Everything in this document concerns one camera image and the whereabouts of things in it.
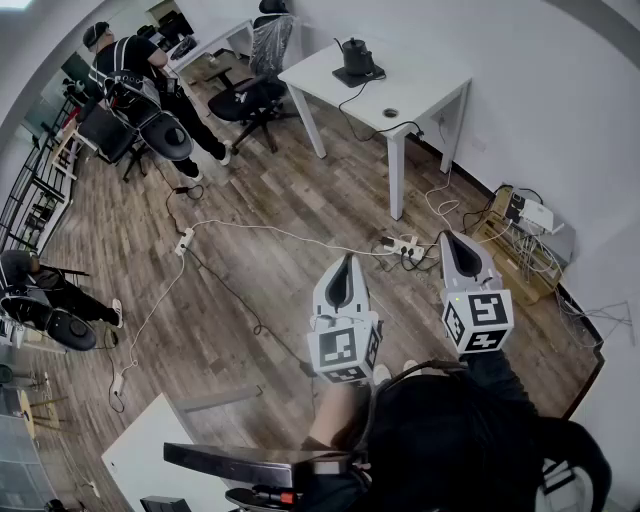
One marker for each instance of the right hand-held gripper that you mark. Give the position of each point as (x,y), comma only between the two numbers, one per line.
(480,315)

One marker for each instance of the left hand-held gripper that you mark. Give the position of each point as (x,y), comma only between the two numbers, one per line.
(340,350)

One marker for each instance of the black square kettle base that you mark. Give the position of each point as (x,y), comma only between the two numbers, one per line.
(372,75)

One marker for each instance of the black gooseneck kettle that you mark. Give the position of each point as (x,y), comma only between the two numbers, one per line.
(357,57)

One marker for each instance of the person's left forearm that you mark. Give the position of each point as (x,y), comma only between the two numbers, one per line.
(335,415)

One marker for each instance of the person's right forearm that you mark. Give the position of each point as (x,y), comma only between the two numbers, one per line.
(495,380)

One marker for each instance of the small black box device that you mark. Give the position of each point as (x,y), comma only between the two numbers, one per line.
(514,207)

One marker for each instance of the person's left white shoe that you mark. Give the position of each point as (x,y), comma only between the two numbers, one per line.
(381,374)

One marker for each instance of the person's white shoe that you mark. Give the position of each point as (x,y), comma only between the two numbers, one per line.
(381,374)
(410,366)

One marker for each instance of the white router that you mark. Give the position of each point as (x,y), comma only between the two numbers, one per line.
(537,214)

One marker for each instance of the person's right white shoe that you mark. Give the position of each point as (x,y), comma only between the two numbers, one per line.
(410,366)

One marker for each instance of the person's black clothing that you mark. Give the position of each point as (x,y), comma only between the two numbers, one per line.
(450,450)

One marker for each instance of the white square table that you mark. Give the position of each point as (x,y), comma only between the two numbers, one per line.
(415,90)

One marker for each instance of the black flat panel device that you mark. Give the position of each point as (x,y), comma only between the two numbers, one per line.
(225,462)

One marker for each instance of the plastic-wrapped black office chair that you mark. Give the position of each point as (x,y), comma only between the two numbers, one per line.
(240,100)

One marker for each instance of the black domed backpack unit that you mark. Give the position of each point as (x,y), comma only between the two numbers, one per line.
(75,330)
(172,137)

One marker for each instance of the white desk with grey leg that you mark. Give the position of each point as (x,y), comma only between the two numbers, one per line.
(145,460)

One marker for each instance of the black mesh office chair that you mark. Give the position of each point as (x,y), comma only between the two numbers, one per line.
(107,132)

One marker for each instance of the long white desk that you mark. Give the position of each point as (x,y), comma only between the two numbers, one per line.
(220,37)

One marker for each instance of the black monitor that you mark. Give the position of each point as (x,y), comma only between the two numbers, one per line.
(175,27)

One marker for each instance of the black metal shelf rack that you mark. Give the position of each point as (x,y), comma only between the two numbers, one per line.
(30,190)

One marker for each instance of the yellow round side table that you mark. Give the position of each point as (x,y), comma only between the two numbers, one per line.
(27,415)

